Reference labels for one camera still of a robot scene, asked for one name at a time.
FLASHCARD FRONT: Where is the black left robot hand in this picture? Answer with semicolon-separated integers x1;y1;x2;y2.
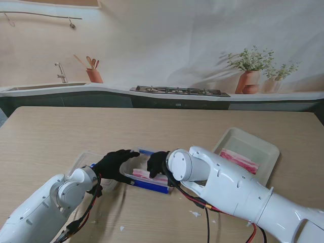
92;149;141;187

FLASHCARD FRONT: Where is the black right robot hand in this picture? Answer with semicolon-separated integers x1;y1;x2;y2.
146;151;171;179

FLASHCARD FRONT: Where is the stack of raw bacon slices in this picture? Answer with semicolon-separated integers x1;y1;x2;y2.
132;168;169;185

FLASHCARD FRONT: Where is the clear plastic food container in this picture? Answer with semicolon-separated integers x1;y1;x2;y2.
118;146;178;196

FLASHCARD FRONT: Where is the clear lid with blue label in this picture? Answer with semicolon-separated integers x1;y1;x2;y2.
67;150;119;193

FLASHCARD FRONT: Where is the raw bacon slice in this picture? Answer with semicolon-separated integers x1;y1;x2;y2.
219;149;261;176

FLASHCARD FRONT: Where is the beige plastic tray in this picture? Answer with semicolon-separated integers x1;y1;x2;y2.
211;127;281;186

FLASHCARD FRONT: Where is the printed kitchen backdrop cloth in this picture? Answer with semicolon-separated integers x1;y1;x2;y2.
0;0;324;127

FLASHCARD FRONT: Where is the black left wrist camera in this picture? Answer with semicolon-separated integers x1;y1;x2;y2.
86;184;103;198

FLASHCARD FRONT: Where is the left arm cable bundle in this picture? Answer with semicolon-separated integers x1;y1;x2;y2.
52;174;103;243

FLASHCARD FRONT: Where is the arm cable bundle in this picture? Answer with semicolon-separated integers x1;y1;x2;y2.
161;164;269;243
52;174;103;243

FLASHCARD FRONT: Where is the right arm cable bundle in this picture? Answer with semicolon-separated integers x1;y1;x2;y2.
161;164;269;243

